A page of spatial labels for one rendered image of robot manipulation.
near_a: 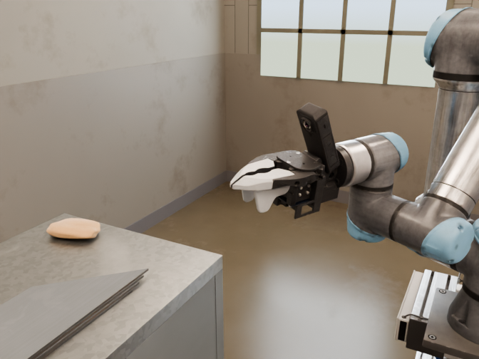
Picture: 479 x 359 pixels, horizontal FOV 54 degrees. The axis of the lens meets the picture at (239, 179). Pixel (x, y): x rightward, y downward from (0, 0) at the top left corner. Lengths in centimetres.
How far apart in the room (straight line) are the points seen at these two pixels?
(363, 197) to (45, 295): 73
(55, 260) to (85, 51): 204
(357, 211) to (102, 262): 72
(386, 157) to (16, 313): 82
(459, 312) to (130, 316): 71
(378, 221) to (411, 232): 7
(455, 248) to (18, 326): 84
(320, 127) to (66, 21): 255
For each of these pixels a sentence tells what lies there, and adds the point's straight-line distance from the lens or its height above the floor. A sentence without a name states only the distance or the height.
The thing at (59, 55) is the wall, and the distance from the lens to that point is 307.
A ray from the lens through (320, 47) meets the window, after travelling 419.
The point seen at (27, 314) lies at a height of 107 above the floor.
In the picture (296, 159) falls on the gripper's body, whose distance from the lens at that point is 72.
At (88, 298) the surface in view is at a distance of 113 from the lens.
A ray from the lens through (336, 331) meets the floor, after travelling 277.
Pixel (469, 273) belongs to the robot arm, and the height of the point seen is 117.
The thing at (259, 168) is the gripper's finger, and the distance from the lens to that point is 68.
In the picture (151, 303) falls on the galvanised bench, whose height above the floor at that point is 105.
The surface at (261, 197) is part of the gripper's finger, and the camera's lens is 67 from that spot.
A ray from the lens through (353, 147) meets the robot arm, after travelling 78.
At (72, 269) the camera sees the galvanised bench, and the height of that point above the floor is 105.
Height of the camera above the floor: 168
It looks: 20 degrees down
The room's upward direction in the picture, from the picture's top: straight up
